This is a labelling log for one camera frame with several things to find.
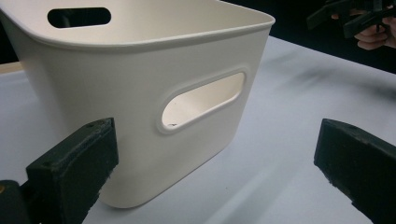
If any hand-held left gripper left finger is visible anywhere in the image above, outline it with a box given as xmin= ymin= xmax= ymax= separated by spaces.
xmin=19 ymin=117 xmax=120 ymax=224

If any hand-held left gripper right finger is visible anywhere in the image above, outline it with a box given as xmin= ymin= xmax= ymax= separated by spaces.
xmin=313 ymin=118 xmax=396 ymax=224

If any cream plastic storage basket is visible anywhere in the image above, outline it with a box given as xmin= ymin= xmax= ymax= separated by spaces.
xmin=0 ymin=0 xmax=276 ymax=210

